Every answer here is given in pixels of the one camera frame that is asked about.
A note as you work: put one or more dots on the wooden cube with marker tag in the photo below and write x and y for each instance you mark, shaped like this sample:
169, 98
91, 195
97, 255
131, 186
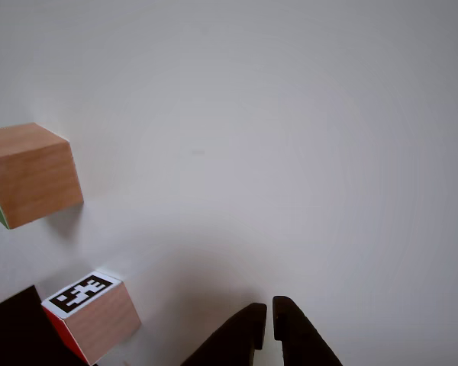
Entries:
95, 320

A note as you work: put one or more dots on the wooden cube with green side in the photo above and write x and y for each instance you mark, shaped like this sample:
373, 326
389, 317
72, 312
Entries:
34, 175

